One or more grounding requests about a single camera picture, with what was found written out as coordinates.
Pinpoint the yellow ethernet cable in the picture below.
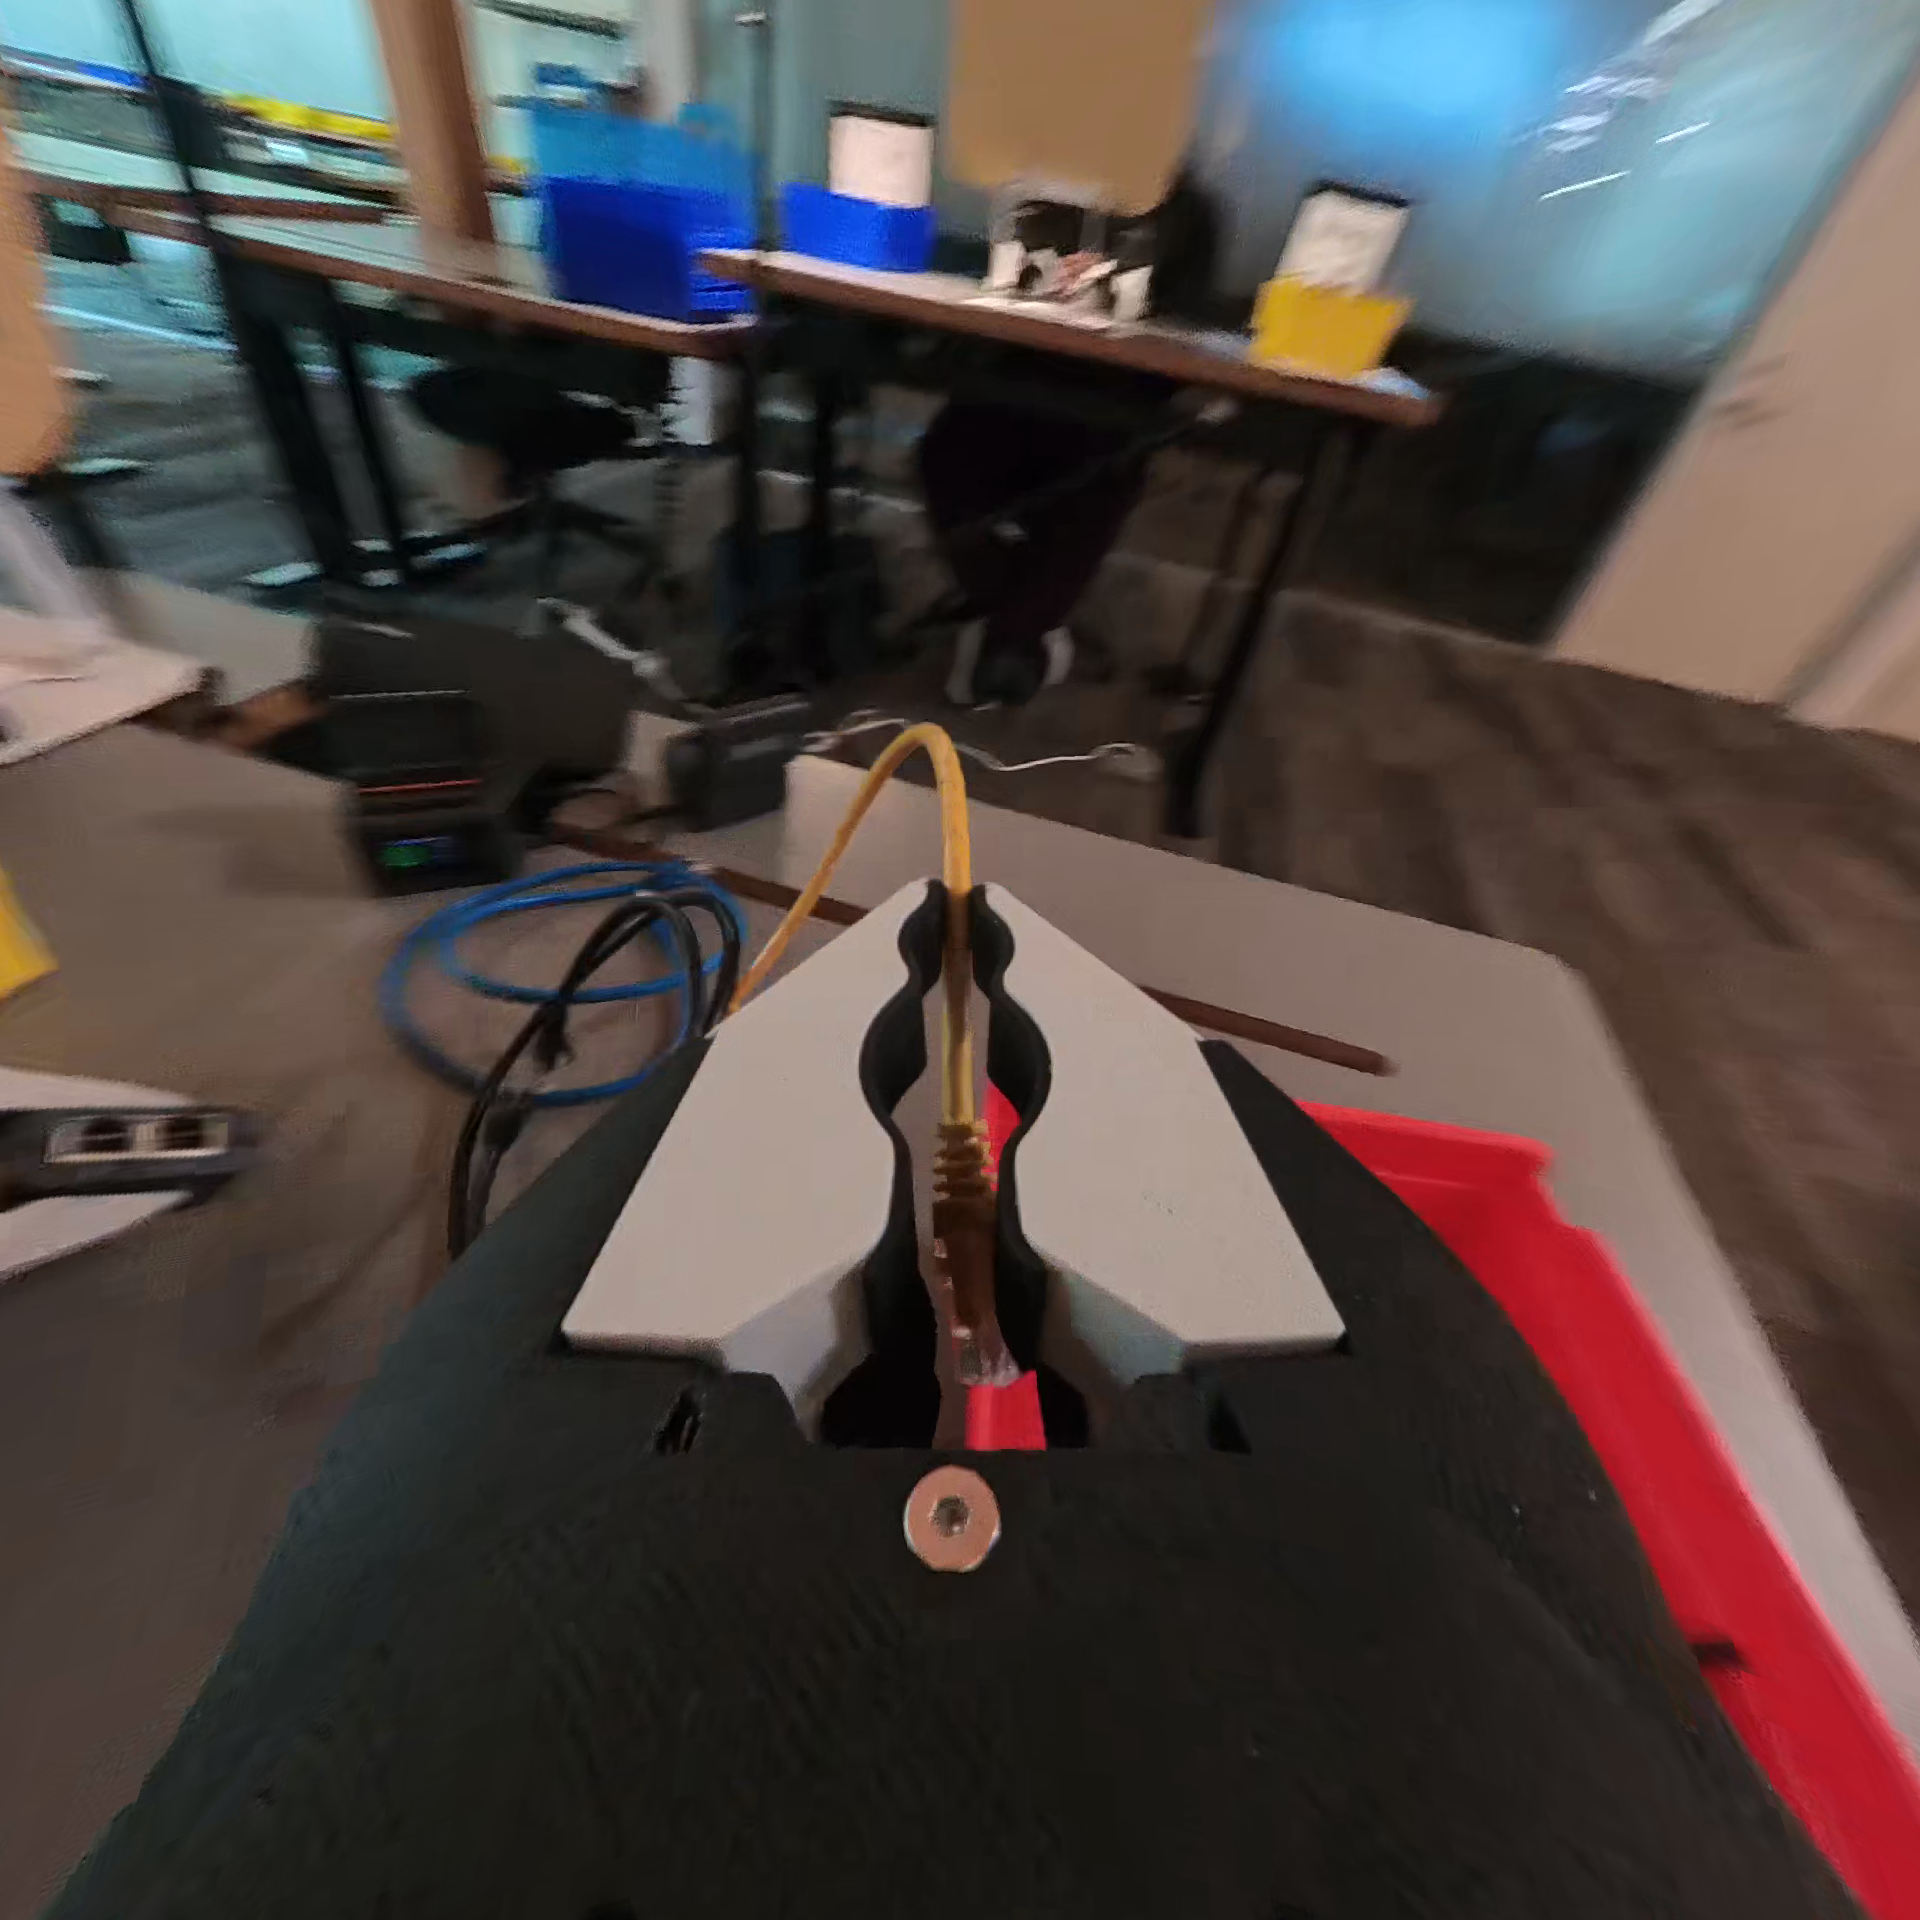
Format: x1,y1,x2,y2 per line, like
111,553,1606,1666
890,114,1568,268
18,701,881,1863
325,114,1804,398
727,723,1030,1391

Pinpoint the black printed hoodie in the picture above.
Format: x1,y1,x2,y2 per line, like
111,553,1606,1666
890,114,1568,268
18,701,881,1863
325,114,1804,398
983,181,1218,319

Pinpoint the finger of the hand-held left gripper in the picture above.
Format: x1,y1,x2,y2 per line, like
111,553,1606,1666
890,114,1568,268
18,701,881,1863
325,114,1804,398
0,1192,204,1285
0,1064,169,1121

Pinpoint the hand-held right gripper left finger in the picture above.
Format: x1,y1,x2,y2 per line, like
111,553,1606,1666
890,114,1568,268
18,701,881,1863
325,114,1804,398
562,880,962,1382

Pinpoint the black battery charger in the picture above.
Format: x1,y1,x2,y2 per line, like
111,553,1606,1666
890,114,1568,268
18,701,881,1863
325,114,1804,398
666,696,812,831

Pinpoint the black ethernet cable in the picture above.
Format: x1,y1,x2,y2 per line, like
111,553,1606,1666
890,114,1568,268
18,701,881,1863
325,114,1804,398
447,885,744,1262

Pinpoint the low blue plastic bin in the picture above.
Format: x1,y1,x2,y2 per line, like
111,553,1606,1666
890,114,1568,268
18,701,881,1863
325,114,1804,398
781,183,940,276

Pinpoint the wooden table with black legs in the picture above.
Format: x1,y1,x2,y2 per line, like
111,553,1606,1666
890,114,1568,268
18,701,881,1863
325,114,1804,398
30,165,769,595
703,247,1447,843

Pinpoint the small yellow bin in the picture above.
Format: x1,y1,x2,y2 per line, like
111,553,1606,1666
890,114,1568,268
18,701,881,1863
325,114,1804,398
1249,276,1417,378

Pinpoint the plain wooden board stand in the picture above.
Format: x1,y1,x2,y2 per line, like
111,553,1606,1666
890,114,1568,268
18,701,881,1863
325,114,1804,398
948,0,1214,311

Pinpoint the white door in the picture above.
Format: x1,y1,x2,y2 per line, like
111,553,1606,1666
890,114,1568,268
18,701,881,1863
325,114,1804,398
1544,90,1920,745

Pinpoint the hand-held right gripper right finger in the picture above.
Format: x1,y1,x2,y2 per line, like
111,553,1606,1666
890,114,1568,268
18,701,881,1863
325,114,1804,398
960,880,1348,1382

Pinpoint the black office chair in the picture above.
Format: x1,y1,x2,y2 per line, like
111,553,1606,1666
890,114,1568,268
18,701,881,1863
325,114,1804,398
404,360,678,602

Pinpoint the framed tag sign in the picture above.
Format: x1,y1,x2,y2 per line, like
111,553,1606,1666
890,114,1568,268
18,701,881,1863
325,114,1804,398
1290,183,1417,290
829,102,937,211

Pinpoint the red plastic bin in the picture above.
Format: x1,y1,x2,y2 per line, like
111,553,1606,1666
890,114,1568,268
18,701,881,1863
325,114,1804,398
967,1103,1920,1920

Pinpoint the blue ethernet cable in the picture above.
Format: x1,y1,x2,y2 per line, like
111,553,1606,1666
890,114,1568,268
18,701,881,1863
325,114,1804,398
378,859,750,1110

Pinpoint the tall blue bin stack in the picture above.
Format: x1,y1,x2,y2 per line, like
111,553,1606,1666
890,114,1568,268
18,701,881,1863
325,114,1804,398
532,105,761,325

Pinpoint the black ethernet splitter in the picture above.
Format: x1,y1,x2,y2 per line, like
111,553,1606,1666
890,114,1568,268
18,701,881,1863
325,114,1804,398
0,1106,261,1214

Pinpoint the wooden pillar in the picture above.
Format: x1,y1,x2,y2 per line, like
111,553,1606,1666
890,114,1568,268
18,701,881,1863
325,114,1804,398
367,0,498,250

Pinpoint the labelled wooden board stand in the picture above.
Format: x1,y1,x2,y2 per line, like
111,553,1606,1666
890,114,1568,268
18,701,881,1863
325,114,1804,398
0,90,78,482

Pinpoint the yellow plastic bin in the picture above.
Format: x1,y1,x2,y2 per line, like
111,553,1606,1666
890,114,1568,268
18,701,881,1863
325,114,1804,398
0,871,61,1000

